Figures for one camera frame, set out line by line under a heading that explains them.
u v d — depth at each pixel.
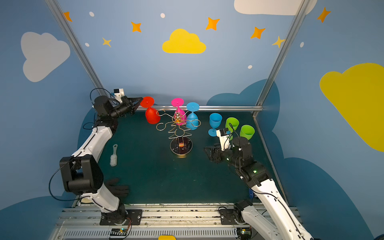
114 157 0.95
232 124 0.98
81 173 0.47
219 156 0.61
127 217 0.73
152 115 0.85
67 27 0.75
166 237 0.69
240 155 0.51
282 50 0.85
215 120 0.98
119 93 0.75
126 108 0.73
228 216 0.75
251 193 0.80
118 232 0.73
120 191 0.84
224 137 0.61
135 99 0.77
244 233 0.73
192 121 0.88
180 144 1.00
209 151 0.62
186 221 0.74
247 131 0.93
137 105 0.76
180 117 0.78
